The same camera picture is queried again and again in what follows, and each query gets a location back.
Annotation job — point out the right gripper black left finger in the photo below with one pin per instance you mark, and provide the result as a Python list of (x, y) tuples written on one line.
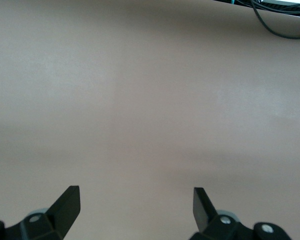
[(62, 212)]

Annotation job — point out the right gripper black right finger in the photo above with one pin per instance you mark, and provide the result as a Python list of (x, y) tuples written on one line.
[(205, 215)]

